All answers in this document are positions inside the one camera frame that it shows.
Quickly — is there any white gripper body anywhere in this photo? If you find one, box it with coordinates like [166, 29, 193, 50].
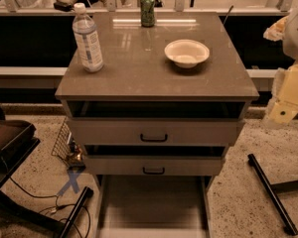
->
[278, 63, 298, 108]

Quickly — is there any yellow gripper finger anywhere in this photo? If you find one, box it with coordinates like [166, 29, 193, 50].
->
[267, 100, 298, 124]

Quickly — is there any clear plastic water bottle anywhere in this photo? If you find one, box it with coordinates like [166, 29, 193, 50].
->
[73, 3, 103, 72]

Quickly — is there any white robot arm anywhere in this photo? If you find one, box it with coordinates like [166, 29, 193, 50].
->
[263, 6, 298, 124]

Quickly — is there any grey drawer cabinet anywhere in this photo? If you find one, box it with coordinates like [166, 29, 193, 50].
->
[55, 11, 260, 183]

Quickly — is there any open bottom drawer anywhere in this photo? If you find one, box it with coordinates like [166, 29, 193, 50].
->
[95, 176, 214, 238]

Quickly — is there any black stand leg right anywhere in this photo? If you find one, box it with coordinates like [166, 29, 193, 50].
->
[247, 154, 298, 236]

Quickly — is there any black stand leg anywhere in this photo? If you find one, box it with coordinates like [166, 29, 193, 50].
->
[58, 186, 93, 238]
[247, 154, 298, 236]

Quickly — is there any white paper bowl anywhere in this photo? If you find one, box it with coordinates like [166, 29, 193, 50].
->
[164, 40, 210, 68]

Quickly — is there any green soda can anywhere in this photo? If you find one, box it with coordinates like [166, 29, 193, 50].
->
[140, 0, 155, 27]

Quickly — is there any black stand leg left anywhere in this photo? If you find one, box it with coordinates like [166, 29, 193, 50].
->
[58, 186, 93, 238]

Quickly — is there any blue tape cross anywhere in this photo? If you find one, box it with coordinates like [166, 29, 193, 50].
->
[58, 168, 84, 196]

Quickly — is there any black device on ledge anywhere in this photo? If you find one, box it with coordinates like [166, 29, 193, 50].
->
[54, 0, 73, 12]

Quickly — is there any dark tray on stand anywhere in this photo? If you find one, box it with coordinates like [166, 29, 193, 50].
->
[0, 107, 36, 183]

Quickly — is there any middle drawer with handle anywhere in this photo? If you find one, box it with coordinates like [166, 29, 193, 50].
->
[83, 156, 224, 176]

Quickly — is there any drawer with handle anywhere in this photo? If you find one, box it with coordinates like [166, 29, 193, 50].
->
[83, 156, 224, 176]
[68, 119, 244, 146]

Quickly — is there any top drawer with handle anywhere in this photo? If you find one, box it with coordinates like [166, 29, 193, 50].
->
[68, 119, 244, 146]

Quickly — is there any wire mesh basket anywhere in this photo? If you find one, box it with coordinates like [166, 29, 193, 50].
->
[52, 120, 84, 169]

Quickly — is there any black cable on floor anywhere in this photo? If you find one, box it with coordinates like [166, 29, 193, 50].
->
[8, 176, 92, 238]

